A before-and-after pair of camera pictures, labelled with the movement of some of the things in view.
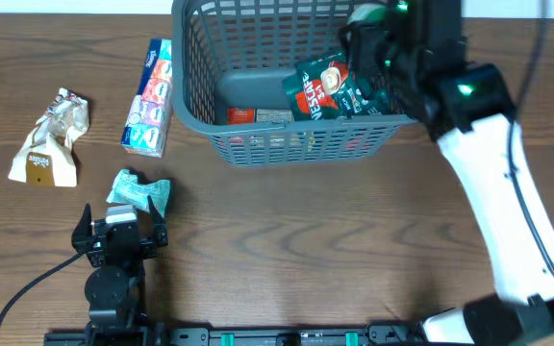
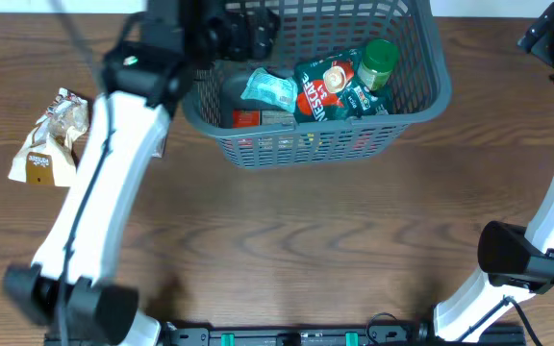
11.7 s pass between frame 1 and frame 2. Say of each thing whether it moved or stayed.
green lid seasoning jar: moved
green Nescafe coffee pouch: stayed
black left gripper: moved
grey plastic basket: stayed
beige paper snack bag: stayed
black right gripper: moved
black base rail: stayed
